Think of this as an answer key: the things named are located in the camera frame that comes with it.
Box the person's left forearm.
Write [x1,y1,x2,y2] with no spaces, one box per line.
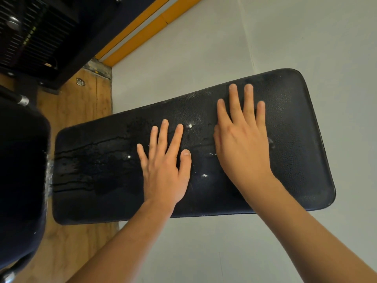
[65,200,178,283]

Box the person's right hand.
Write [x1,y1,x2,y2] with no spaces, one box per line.
[213,83,278,201]

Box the person's right forearm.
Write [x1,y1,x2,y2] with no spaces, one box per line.
[250,180,377,283]

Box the person's left hand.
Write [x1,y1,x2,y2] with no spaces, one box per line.
[137,119,193,215]

